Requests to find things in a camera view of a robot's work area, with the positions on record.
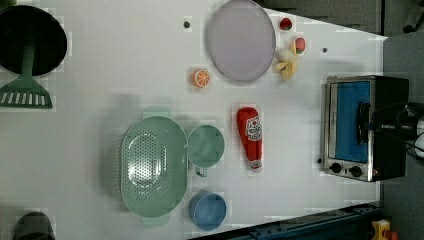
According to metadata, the green perforated colander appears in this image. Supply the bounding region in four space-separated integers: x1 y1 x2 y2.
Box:
120 106 188 227

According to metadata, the red ketchup bottle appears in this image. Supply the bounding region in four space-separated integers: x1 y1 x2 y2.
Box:
236 107 263 171

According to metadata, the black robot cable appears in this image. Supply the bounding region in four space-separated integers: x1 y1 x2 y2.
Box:
371 101 424 158

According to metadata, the pink green fruit toy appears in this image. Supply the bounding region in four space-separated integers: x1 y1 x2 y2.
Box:
295 37 306 54

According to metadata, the blue cup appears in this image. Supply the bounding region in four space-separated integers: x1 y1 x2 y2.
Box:
189 190 227 231

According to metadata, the red strawberry toy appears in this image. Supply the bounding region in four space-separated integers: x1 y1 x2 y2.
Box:
279 18 293 31

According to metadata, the plush peeled banana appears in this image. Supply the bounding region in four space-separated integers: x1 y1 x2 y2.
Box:
274 42 297 80

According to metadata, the green slotted spatula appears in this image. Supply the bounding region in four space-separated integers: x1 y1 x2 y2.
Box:
0 27 53 109

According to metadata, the green cup with handle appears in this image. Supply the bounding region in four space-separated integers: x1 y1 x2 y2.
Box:
187 125 225 177

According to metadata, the silver black toaster oven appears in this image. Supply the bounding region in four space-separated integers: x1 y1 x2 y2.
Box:
323 75 409 182

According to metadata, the yellow orange toy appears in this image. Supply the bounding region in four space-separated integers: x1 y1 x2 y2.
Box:
372 219 399 240

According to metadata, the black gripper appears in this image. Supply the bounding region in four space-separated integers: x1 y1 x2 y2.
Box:
369 102 423 140

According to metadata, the lavender round plate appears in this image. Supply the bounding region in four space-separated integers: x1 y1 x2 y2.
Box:
207 0 276 81

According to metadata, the black round utensil holder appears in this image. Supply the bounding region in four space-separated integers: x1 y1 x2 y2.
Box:
0 5 67 76

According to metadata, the blue metal frame rail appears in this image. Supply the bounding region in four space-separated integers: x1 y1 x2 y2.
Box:
190 204 382 240

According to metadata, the dark round object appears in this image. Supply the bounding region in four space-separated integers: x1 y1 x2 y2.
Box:
12 212 56 240

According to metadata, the orange slice toy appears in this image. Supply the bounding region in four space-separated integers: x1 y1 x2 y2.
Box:
191 69 210 88

